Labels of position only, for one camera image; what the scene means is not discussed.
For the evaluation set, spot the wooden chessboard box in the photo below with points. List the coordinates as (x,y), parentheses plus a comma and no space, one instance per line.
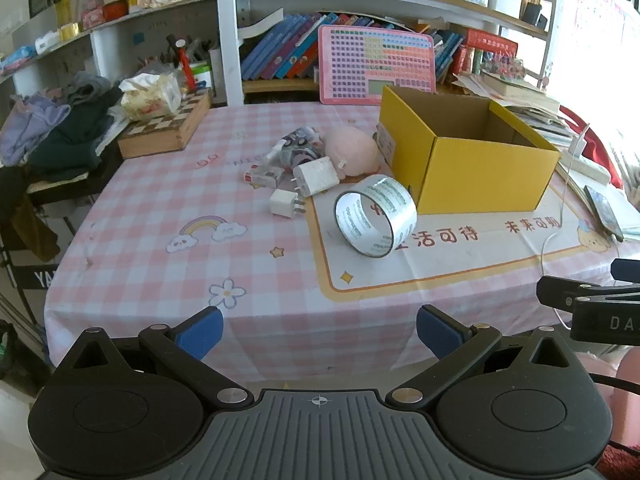
(165,130)

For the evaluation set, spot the white wooden bookshelf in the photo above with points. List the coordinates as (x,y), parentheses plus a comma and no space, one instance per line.
(227,35)

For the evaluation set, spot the green white container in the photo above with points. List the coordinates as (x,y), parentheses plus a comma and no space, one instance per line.
(202,77)

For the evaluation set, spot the black smartphone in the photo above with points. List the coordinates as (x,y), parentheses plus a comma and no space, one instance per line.
(602,210)

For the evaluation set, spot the white power strip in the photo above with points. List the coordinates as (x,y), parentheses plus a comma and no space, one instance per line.
(590,170)

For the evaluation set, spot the colourful glitter decoration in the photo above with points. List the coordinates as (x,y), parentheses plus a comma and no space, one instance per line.
(502,66)

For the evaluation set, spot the leaning blue books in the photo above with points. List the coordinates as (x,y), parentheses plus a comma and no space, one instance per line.
(447,57)

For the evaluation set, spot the small white charger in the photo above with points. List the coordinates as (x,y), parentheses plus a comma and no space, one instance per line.
(282,204)

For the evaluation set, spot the clear tape roll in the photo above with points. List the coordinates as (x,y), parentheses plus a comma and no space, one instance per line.
(400,205)

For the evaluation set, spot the grey label bottle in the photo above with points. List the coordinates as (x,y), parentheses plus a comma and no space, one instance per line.
(300,137)

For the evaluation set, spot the large white charger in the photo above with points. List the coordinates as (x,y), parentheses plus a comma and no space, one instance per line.
(317,175)

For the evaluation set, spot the yellow cardboard box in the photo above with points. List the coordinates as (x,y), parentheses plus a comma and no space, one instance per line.
(475,175)

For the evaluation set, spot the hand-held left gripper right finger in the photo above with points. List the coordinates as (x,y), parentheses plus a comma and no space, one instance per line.
(440,332)

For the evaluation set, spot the red green upright books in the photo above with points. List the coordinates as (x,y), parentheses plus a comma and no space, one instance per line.
(462,62)

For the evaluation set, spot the person's pink clothing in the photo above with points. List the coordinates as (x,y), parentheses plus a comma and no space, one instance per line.
(627,410)

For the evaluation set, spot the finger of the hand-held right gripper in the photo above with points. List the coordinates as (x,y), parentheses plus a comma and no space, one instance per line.
(565,292)
(627,270)

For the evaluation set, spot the wall poster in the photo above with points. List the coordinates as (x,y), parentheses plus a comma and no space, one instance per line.
(600,0)

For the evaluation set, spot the red plastic stick toy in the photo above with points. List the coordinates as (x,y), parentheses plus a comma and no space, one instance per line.
(187,67)

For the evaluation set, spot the pile of clothes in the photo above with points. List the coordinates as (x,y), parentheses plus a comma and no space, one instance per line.
(65,130)

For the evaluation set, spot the row of blue purple books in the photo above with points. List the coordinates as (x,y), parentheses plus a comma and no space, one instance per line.
(280,50)

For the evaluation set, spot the floral tissue pack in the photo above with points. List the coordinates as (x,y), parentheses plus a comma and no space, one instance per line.
(150,100)

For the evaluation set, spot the small black box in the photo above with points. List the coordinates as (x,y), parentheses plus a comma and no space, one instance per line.
(532,12)

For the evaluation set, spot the pink button learning pad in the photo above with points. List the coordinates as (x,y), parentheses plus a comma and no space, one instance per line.
(375,65)

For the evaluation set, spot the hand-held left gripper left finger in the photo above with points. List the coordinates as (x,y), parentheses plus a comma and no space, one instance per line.
(200,332)

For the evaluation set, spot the pink plush toy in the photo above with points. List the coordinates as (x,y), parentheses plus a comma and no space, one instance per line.
(350,150)

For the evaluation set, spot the pile of papers and books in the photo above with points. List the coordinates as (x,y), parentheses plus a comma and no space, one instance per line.
(520,95)

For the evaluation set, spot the thick red book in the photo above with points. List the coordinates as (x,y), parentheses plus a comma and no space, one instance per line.
(492,42)

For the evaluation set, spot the white plug adapter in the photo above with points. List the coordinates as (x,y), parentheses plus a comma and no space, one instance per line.
(580,142)

